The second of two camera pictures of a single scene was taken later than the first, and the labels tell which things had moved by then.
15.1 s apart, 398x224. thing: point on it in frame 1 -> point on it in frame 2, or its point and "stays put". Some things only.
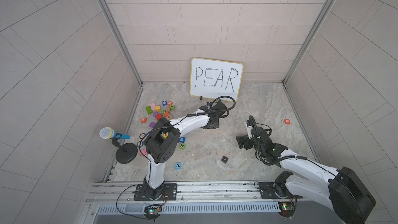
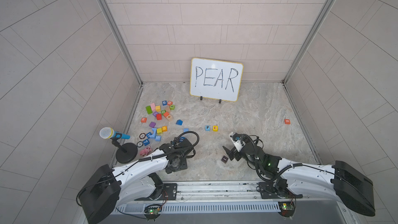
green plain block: x=148 y=109 stays put
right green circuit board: x=287 y=209 stays put
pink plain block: x=153 y=106 stays put
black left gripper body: x=215 y=124 -> x=182 y=165
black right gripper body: x=250 y=143 -> x=243 y=154
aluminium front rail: x=220 y=193 stays put
